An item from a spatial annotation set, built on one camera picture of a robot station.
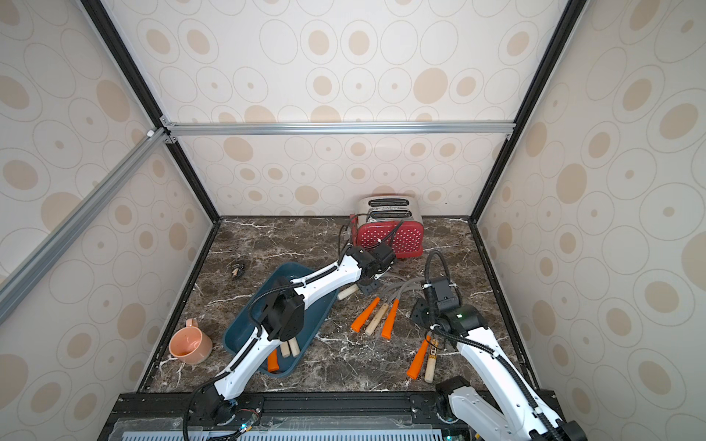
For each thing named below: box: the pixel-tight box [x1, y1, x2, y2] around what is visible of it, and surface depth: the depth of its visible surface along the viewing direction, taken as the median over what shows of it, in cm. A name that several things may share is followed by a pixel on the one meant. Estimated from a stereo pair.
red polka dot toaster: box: [349, 193, 425, 260], surface depth 99 cm
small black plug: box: [231, 262, 246, 278], surface depth 103 cm
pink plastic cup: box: [168, 317, 214, 366], surface depth 81 cm
